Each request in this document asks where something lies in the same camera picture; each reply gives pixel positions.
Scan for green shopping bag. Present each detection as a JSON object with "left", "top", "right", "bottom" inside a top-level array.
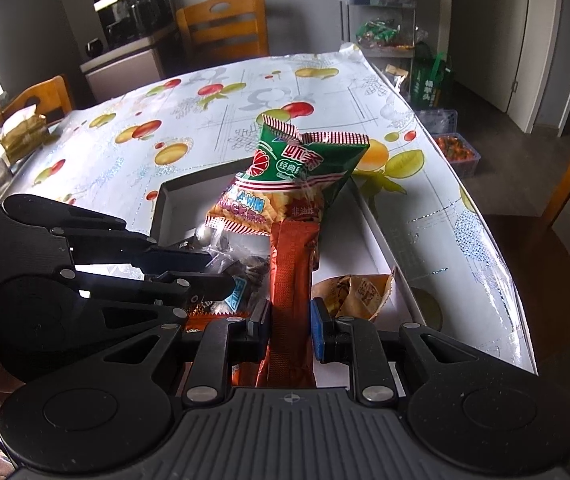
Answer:
[{"left": 410, "top": 52, "right": 453, "bottom": 110}]

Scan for silver small cabinet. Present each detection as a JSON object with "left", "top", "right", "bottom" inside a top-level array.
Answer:
[{"left": 80, "top": 25, "right": 181, "bottom": 103}]

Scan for pile of green wrapped candies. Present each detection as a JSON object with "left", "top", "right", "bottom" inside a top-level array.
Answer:
[{"left": 355, "top": 19, "right": 401, "bottom": 46}]

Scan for tan snack packet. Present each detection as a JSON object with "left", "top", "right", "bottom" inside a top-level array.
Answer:
[{"left": 312, "top": 272, "right": 397, "bottom": 324}]

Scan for white cardboard box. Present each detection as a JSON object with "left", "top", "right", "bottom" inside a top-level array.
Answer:
[{"left": 149, "top": 164, "right": 428, "bottom": 390}]

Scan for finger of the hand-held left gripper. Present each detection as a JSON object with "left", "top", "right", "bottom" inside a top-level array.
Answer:
[
  {"left": 2, "top": 194, "right": 214, "bottom": 281},
  {"left": 62, "top": 269, "right": 237, "bottom": 333}
]

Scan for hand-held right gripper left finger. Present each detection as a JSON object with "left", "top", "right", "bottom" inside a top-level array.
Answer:
[{"left": 99, "top": 300, "right": 272, "bottom": 405}]

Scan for green prawn cracker bag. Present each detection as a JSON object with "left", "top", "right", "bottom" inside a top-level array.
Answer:
[{"left": 205, "top": 114, "right": 372, "bottom": 237}]

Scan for clear container orange contents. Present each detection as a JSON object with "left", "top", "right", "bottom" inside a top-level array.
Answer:
[{"left": 435, "top": 132, "right": 483, "bottom": 178}]

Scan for long red snack packet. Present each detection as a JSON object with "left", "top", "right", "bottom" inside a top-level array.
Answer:
[{"left": 255, "top": 220, "right": 322, "bottom": 390}]

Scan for olive tissue pack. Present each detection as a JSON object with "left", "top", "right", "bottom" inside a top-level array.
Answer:
[{"left": 0, "top": 107, "right": 48, "bottom": 162}]

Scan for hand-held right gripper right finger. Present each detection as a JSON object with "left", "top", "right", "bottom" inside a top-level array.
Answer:
[{"left": 310, "top": 297, "right": 480, "bottom": 407}]

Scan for fruit print tablecloth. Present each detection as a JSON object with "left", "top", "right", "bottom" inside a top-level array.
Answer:
[{"left": 0, "top": 44, "right": 540, "bottom": 377}]

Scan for black coffee machine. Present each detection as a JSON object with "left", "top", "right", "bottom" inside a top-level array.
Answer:
[{"left": 92, "top": 0, "right": 176, "bottom": 51}]

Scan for clear nut packet blue label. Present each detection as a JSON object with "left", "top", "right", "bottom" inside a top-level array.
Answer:
[{"left": 192, "top": 225, "right": 272, "bottom": 313}]

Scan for white door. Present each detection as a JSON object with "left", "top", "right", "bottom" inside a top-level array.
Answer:
[{"left": 452, "top": 0, "right": 570, "bottom": 136}]

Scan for white storage rack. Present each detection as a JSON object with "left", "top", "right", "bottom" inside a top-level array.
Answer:
[{"left": 337, "top": 0, "right": 418, "bottom": 91}]

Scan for clear plastic container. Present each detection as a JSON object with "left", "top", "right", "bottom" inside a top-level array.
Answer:
[{"left": 416, "top": 107, "right": 460, "bottom": 136}]

